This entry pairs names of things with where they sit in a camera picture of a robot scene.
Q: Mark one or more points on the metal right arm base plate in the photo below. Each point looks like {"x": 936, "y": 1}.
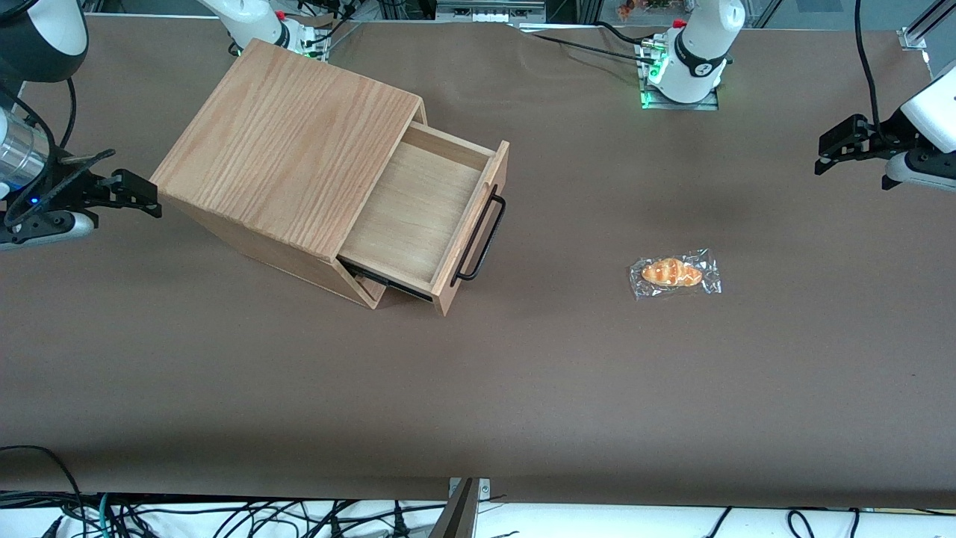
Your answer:
{"x": 317, "y": 45}

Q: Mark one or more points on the small orange background item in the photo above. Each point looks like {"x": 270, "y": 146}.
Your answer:
{"x": 624, "y": 10}

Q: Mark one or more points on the small metal edge bracket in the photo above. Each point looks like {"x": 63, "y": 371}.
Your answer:
{"x": 484, "y": 489}

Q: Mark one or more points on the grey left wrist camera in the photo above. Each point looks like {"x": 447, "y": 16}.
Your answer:
{"x": 922, "y": 170}

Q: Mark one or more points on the bread roll in clear wrapper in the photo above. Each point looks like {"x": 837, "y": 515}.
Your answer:
{"x": 672, "y": 273}

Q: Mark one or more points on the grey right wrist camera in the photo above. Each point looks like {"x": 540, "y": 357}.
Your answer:
{"x": 52, "y": 228}

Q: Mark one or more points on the dark mounting post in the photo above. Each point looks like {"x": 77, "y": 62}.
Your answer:
{"x": 457, "y": 519}

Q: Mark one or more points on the light wooden drawer cabinet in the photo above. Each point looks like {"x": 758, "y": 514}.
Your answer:
{"x": 284, "y": 142}

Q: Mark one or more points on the grey background device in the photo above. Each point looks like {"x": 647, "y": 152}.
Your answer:
{"x": 485, "y": 11}

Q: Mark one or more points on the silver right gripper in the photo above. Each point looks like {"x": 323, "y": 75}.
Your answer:
{"x": 61, "y": 188}

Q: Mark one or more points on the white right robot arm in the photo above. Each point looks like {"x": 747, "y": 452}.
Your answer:
{"x": 60, "y": 30}

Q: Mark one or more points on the aluminium profile with bracket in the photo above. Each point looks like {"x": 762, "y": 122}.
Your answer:
{"x": 913, "y": 37}

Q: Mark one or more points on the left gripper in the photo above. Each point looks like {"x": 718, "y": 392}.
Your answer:
{"x": 875, "y": 142}

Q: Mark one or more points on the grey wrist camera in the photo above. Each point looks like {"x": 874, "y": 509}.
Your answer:
{"x": 922, "y": 170}
{"x": 52, "y": 228}

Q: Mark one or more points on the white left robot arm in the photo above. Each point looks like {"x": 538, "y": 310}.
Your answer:
{"x": 698, "y": 52}

